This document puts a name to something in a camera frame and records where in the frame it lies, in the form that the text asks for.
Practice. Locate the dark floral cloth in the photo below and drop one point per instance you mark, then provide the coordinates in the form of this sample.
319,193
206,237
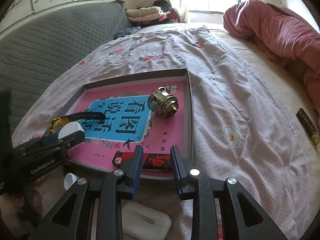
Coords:
126,32

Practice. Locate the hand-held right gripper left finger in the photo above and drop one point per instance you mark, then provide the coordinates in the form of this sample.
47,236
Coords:
136,172

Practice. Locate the grey quilted headboard cover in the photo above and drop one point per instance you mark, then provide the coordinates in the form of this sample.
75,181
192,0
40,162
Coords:
50,37

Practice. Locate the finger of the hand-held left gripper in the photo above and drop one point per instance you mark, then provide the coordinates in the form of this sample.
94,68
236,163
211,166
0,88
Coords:
72,140
51,138

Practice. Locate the gold metal ornament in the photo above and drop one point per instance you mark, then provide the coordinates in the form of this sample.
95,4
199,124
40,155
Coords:
162,102

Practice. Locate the red and black lighter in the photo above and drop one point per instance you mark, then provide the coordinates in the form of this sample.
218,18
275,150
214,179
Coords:
156,163

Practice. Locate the strawberry printed bed sheet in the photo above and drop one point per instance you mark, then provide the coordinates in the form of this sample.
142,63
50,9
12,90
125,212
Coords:
225,130

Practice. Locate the beige mattress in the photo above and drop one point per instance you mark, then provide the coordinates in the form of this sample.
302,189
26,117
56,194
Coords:
272,85

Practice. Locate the shallow brown cardboard box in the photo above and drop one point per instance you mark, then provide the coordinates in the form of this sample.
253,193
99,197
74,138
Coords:
190,110

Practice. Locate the black gold tube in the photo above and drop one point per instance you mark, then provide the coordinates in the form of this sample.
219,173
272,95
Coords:
306,123

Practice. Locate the pink blanket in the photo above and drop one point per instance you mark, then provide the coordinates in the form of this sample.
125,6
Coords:
275,30

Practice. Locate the stack of folded clothes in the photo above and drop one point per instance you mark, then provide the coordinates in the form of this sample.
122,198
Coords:
147,13

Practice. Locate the yellow and black wristwatch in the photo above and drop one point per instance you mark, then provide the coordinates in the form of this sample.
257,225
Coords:
82,116

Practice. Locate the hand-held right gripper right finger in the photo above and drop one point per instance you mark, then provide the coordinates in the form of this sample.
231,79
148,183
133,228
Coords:
176,170

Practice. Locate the small white bottle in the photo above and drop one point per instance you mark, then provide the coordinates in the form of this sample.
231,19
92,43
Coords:
70,181

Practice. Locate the person's left hand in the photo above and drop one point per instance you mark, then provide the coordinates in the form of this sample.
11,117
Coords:
30,205

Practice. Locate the white round lid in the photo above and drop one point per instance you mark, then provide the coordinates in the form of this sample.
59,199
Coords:
71,128

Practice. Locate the white earbuds case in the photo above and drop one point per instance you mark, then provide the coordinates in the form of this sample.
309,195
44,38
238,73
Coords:
145,220

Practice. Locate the cream curtain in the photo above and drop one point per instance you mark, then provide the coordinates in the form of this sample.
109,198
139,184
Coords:
177,0

